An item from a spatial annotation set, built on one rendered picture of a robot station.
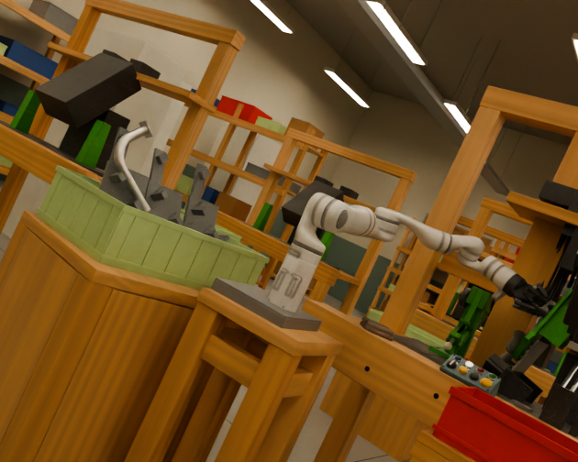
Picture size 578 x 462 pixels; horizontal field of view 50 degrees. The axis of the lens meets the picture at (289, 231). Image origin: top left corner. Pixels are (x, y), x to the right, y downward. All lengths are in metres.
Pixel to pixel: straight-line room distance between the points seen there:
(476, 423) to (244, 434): 0.55
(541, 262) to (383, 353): 0.79
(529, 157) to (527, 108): 10.31
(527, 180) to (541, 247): 10.36
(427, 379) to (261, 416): 0.51
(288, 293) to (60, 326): 0.60
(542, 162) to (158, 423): 11.57
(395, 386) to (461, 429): 0.42
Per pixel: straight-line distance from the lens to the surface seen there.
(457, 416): 1.50
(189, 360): 1.68
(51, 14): 8.11
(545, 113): 2.58
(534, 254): 2.43
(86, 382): 1.78
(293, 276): 1.67
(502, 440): 1.48
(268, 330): 1.56
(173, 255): 1.85
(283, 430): 1.82
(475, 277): 2.55
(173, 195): 2.16
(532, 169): 12.82
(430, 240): 2.11
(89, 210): 1.83
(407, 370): 1.86
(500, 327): 2.41
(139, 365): 1.83
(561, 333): 2.01
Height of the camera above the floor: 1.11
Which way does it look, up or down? 1 degrees down
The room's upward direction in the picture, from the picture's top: 25 degrees clockwise
